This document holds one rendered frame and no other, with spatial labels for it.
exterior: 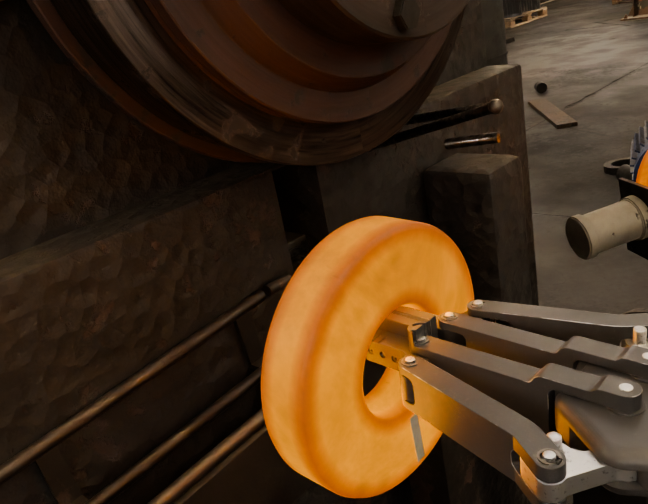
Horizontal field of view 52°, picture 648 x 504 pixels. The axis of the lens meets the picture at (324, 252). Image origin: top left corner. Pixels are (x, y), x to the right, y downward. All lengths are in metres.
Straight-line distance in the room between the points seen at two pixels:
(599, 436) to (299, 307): 0.14
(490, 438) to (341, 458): 0.10
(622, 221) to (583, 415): 0.65
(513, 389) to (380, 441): 0.10
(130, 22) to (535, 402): 0.33
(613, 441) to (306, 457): 0.14
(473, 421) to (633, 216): 0.67
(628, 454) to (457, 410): 0.07
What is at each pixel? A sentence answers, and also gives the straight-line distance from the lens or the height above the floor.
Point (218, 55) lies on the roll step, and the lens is 0.48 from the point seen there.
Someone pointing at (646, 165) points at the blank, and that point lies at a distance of 0.96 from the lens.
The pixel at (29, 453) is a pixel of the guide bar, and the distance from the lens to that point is 0.57.
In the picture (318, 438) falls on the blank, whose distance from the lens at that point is 0.34.
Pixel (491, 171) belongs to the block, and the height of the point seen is 0.80.
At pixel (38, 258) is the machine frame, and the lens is 0.56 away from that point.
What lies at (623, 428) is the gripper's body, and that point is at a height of 0.85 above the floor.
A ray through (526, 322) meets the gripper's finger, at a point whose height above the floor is 0.85.
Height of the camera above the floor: 1.02
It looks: 21 degrees down
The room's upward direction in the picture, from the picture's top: 11 degrees counter-clockwise
